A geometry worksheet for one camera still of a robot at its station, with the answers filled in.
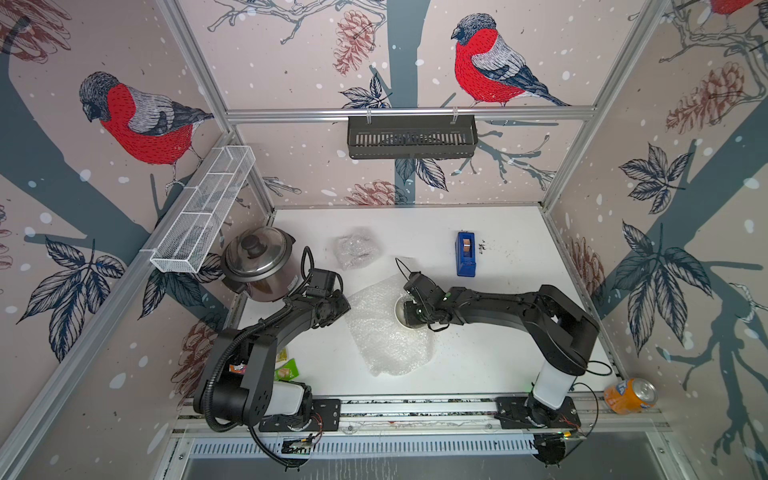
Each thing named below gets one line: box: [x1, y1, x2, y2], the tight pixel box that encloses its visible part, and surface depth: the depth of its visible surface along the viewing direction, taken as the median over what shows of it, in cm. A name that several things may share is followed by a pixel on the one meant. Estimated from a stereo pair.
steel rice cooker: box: [221, 226, 299, 303], surface depth 86 cm
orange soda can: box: [604, 378, 659, 415], surface depth 70 cm
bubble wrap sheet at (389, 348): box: [345, 275, 436, 377], surface depth 87 cm
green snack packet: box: [274, 358, 300, 381], surface depth 81 cm
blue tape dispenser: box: [455, 231, 476, 277], surface depth 103 cm
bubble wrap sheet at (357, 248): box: [334, 227, 381, 270], surface depth 100 cm
